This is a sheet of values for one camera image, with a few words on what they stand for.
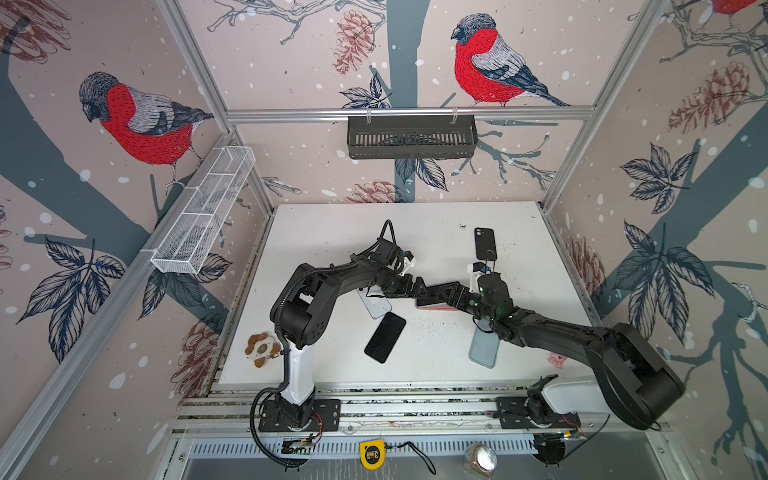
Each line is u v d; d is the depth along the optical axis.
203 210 0.79
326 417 0.73
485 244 1.10
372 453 0.67
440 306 0.88
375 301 0.93
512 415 0.73
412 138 1.04
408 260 0.90
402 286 0.84
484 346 0.85
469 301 0.78
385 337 0.86
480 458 0.59
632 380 0.43
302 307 0.52
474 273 0.82
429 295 1.01
